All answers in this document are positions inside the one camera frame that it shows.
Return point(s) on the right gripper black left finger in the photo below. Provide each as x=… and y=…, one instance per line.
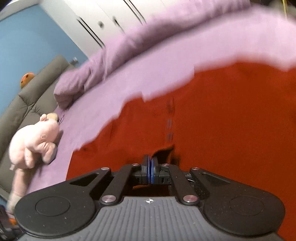
x=125, y=179

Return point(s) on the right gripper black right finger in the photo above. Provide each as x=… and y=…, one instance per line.
x=171, y=175

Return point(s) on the red knit sweater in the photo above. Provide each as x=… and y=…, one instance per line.
x=237, y=122

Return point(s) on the pink plush pig toy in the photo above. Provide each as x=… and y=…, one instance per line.
x=28, y=146

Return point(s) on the purple rumpled duvet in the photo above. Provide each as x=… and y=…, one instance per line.
x=182, y=16

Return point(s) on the grey upholstered headboard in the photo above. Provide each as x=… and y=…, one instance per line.
x=35, y=99

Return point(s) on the orange plush toy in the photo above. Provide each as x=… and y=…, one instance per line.
x=26, y=79

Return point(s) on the white wardrobe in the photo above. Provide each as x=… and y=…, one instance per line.
x=91, y=24

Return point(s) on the purple bed sheet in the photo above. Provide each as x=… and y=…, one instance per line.
x=257, y=32

